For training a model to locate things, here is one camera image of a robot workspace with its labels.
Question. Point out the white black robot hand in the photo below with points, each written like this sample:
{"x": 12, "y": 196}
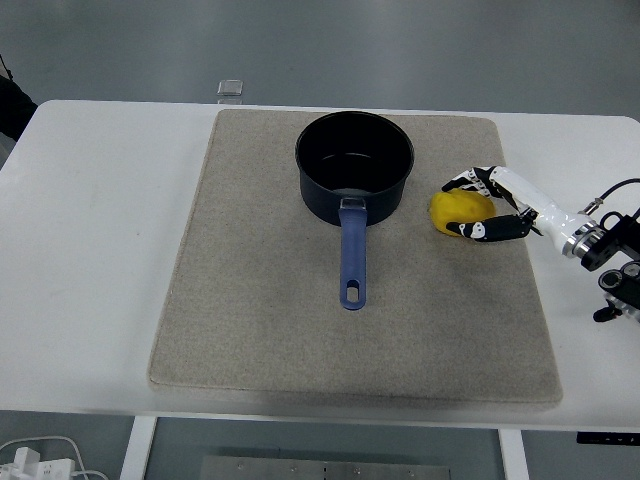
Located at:
{"x": 545, "y": 210}

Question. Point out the yellow potato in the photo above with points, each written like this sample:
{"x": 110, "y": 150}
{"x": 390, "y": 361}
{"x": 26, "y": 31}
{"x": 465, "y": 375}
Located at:
{"x": 460, "y": 207}

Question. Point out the black table control panel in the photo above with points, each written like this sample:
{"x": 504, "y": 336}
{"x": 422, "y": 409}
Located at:
{"x": 607, "y": 438}

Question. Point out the white table leg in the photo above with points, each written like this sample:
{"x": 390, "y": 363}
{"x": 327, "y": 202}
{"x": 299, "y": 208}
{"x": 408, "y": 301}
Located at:
{"x": 136, "y": 450}
{"x": 514, "y": 457}

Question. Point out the grey table mat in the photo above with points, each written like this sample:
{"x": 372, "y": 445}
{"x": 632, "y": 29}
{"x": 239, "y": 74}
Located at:
{"x": 250, "y": 300}

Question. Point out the small clear square floor plate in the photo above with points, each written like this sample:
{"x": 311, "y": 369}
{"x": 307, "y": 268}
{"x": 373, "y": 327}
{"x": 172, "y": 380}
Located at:
{"x": 230, "y": 87}

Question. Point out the grey metal plate with screws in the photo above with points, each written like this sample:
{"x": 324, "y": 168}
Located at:
{"x": 325, "y": 470}

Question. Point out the person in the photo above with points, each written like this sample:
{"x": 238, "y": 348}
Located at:
{"x": 12, "y": 112}

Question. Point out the white power strip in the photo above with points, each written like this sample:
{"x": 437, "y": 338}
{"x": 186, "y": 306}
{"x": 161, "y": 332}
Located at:
{"x": 35, "y": 467}

